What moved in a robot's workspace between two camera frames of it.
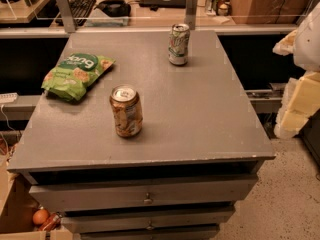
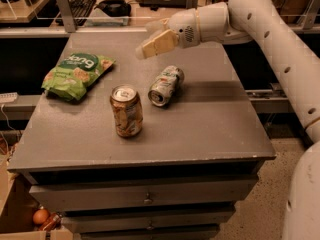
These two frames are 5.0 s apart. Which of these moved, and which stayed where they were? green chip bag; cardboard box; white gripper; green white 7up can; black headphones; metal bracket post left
Moved: white gripper; green white 7up can
Stayed: green chip bag; metal bracket post left; black headphones; cardboard box
